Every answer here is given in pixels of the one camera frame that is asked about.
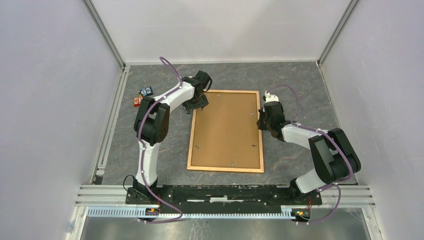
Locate wooden picture frame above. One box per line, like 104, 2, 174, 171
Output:
186, 89, 265, 174

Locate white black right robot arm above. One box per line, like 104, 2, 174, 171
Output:
257, 101, 362, 204

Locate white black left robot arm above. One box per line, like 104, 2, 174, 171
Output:
133, 70, 213, 204

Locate blue toy block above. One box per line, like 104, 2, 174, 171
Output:
139, 86, 153, 97

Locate red toy block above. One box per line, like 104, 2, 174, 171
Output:
132, 96, 143, 107

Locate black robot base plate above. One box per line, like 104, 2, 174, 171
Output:
125, 184, 323, 215

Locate aluminium toothed rail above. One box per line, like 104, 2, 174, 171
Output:
86, 206, 311, 220

